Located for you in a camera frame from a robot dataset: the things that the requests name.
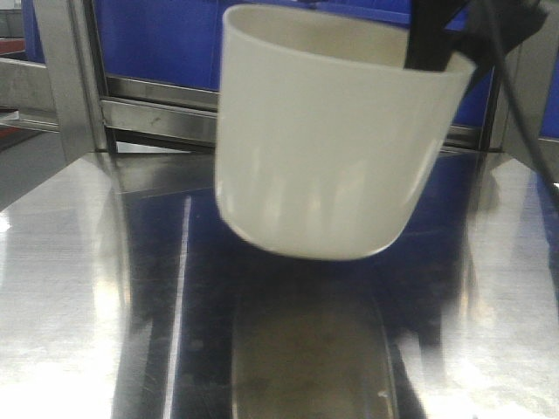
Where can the stainless steel shelf frame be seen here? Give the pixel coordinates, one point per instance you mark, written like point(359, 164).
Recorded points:
point(69, 92)

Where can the blue crate right of centre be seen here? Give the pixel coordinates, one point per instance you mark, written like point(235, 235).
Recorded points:
point(480, 87)

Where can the white plastic bin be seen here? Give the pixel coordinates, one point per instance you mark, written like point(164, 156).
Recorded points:
point(325, 140)

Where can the blue crate left of centre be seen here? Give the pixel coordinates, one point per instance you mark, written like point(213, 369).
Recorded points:
point(176, 42)

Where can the blue crate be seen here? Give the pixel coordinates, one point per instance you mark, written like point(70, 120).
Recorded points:
point(176, 42)
point(480, 87)

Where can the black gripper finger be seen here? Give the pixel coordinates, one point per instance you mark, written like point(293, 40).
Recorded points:
point(428, 48)

